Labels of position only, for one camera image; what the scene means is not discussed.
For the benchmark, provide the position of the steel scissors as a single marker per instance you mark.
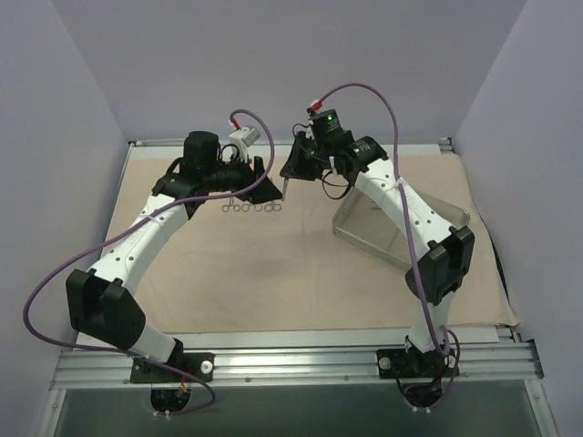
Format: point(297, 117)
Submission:
point(231, 206)
point(272, 207)

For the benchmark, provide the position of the steel tweezers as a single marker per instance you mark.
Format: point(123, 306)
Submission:
point(284, 189)

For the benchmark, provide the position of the aluminium front rail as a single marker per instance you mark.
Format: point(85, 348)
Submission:
point(315, 366)

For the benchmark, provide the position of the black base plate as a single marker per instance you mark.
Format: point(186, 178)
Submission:
point(399, 363)
point(198, 364)

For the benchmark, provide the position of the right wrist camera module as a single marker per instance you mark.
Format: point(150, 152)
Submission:
point(327, 130)

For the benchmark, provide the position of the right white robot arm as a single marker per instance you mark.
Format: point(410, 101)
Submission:
point(440, 253)

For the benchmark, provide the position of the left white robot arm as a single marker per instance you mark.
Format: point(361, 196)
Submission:
point(101, 300)

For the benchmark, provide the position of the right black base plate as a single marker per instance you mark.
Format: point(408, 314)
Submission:
point(399, 363)

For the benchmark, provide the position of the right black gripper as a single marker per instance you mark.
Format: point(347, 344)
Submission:
point(298, 159)

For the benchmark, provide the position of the wire mesh instrument tray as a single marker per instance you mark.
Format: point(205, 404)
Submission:
point(361, 222)

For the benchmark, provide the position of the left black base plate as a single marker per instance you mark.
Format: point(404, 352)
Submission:
point(198, 364)

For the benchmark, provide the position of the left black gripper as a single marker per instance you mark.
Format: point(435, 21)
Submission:
point(254, 178)

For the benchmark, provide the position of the beige surgical wrap cloth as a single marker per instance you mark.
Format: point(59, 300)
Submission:
point(258, 271)

